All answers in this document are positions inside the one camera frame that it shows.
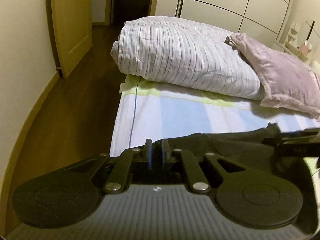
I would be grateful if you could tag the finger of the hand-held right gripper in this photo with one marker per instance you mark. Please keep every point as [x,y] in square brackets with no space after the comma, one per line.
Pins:
[310,131]
[275,140]

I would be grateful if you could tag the striped white duvet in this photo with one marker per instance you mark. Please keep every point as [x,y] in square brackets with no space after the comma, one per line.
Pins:
[180,52]

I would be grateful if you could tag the small tiered shelf organizer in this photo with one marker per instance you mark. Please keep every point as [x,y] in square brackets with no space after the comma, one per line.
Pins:
[292,35]

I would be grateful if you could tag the oval mirror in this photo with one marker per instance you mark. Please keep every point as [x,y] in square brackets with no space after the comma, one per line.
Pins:
[310,32]

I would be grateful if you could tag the wooden door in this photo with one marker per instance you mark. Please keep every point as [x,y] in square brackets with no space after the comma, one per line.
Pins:
[72,25]

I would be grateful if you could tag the dark doorway frame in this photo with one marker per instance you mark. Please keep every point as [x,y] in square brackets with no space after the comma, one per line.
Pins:
[132,0]

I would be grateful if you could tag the checked blue green bed sheet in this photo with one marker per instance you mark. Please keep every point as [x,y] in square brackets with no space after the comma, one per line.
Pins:
[175,115]

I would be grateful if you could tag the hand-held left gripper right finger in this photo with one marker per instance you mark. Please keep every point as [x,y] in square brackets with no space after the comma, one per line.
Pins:
[165,155]

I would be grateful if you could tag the dark charcoal garment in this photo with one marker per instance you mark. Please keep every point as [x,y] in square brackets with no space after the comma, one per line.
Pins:
[237,145]

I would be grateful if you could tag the white dresser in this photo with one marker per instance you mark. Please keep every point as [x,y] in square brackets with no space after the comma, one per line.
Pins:
[290,48]

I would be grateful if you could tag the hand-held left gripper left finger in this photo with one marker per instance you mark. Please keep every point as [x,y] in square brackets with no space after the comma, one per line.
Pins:
[149,155]

